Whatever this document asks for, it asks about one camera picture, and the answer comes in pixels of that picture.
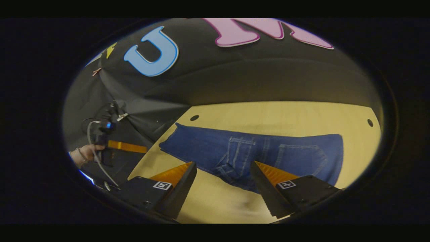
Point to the blue jeans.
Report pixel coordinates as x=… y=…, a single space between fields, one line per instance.
x=208 y=148

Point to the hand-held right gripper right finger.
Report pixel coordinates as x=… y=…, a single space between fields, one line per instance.
x=263 y=190

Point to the small silver clip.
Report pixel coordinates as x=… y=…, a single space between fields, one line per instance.
x=122 y=117

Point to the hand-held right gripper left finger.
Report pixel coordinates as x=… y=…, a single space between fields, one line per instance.
x=183 y=190

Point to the small pink cloth clip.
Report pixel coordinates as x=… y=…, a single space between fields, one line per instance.
x=96 y=71

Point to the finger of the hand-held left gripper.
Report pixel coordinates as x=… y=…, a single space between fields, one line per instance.
x=127 y=146

